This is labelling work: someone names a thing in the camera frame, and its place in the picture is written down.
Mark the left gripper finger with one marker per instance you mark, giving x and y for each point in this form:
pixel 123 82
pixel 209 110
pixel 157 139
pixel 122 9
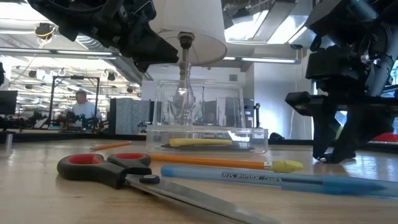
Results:
pixel 149 46
pixel 142 68

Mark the silver post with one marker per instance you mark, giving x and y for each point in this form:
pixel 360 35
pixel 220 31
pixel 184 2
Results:
pixel 9 140

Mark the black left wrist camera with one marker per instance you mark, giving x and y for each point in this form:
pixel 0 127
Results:
pixel 143 9

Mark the white shade table lamp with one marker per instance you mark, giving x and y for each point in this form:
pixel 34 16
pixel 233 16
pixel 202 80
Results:
pixel 186 18

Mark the red bin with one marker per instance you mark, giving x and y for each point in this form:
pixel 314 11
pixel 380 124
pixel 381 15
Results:
pixel 388 137

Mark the plain orange pencil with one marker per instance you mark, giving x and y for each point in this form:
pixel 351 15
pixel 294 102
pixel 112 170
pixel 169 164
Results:
pixel 110 145

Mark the black pen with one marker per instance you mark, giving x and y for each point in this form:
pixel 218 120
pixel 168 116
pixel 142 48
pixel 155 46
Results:
pixel 244 147

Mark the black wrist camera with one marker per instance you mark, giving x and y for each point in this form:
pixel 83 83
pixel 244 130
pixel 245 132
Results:
pixel 143 9
pixel 335 68

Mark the black background rig frame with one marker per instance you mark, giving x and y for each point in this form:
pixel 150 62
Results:
pixel 76 77

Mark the long ceiling light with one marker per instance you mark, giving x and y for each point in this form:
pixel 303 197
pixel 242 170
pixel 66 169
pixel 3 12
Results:
pixel 267 60
pixel 62 53

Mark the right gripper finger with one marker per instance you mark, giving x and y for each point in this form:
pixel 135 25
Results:
pixel 325 133
pixel 363 130

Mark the person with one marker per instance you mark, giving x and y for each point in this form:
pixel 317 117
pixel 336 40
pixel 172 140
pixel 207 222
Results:
pixel 84 109

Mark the grey partition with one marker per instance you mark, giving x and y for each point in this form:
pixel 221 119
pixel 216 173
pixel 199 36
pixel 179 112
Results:
pixel 127 116

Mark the black monitor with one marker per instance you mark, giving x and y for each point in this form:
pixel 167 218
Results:
pixel 7 102

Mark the orange pencil yellow eraser cap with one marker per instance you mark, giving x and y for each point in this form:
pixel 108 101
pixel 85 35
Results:
pixel 211 161

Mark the black stand post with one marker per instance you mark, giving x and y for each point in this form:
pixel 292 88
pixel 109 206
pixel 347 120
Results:
pixel 257 115

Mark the yellow highlighter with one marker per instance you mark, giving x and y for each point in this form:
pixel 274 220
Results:
pixel 199 142

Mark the clear plastic supply box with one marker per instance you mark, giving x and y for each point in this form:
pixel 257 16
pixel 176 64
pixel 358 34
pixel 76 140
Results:
pixel 256 140

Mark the blue ballpoint pen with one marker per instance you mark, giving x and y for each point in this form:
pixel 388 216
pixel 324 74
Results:
pixel 248 179

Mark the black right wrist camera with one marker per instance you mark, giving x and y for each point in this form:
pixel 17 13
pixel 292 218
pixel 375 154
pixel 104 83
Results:
pixel 335 68

